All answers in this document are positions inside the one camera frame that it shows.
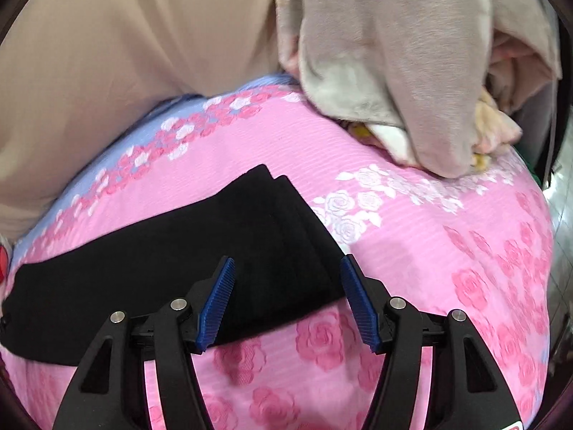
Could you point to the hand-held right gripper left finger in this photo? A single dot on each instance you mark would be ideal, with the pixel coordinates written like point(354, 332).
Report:
point(215, 304)

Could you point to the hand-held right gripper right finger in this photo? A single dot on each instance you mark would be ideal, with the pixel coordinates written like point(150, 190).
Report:
point(360, 304)

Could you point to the black pants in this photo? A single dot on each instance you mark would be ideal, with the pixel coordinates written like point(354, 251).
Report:
point(179, 255)

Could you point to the pink floral quilt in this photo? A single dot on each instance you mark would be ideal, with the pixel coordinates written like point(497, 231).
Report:
point(425, 277)

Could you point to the dark stand pole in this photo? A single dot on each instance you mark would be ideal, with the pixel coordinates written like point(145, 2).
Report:
point(551, 143)

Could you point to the beige cloth headboard cover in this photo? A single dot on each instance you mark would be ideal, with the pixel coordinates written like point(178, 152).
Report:
point(112, 76)

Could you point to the grey plush blanket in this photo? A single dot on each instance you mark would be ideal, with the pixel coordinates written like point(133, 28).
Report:
point(380, 53)

